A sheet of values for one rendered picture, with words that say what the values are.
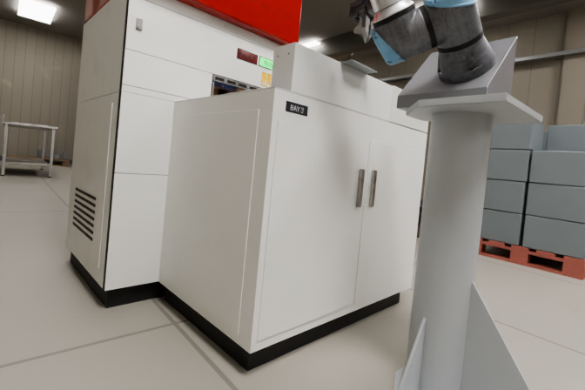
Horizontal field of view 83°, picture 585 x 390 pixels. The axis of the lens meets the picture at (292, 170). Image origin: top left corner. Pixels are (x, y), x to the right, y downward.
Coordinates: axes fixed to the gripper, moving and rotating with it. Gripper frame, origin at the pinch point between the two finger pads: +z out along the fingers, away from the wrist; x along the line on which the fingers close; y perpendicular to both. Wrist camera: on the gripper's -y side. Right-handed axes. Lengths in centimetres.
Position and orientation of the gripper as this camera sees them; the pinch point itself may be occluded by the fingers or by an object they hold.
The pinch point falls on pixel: (367, 38)
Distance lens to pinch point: 137.0
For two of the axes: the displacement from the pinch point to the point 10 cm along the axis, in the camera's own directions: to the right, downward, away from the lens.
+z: -0.9, 10.0, 0.2
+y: -6.9, -0.8, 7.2
